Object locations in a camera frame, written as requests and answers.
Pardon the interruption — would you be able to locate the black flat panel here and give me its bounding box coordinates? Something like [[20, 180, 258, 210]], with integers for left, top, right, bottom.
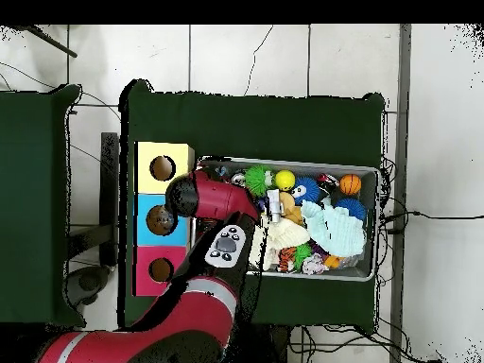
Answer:
[[100, 131, 122, 268]]

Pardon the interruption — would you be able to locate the orange striped tiger toy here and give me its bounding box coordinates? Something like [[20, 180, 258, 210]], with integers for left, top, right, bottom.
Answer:
[[276, 247, 298, 273]]

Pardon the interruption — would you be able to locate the orange basketball toy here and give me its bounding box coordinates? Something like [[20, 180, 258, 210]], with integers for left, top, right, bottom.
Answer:
[[339, 173, 363, 198]]

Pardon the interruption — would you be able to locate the dark green table cloth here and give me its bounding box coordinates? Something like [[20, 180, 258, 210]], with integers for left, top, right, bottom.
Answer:
[[119, 78, 387, 334]]

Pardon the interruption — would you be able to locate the yellow ball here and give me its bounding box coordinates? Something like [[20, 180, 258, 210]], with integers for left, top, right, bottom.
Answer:
[[275, 169, 297, 191]]

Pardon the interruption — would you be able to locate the shallow clear mesh bin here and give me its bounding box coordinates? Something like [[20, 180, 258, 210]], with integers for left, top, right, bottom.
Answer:
[[191, 156, 382, 285]]

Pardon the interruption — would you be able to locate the grey metal toy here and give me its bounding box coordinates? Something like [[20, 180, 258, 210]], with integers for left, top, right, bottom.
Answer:
[[266, 188, 285, 225]]

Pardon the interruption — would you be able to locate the light blue waffle cloth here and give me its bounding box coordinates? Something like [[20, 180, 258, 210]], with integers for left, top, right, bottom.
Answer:
[[301, 199, 368, 260]]

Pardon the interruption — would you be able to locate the dark thin rod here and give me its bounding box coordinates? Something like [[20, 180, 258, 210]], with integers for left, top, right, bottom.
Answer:
[[21, 26, 79, 60]]

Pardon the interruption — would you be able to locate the cream waffle cloth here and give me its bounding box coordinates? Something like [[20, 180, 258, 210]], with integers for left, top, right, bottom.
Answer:
[[256, 217, 311, 272]]

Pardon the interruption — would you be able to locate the green cloth side table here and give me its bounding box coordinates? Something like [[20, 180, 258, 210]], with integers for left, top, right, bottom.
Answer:
[[0, 84, 84, 328]]

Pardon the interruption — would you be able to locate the grey stand base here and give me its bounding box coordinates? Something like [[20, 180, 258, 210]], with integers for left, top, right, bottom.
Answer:
[[63, 264, 116, 307]]

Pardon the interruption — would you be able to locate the large green spiky ball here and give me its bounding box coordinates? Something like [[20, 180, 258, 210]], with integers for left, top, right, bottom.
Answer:
[[245, 164, 276, 194]]

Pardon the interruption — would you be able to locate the blue spiky ball with eyes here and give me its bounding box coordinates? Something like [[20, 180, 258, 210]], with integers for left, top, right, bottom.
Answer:
[[292, 177, 322, 207]]

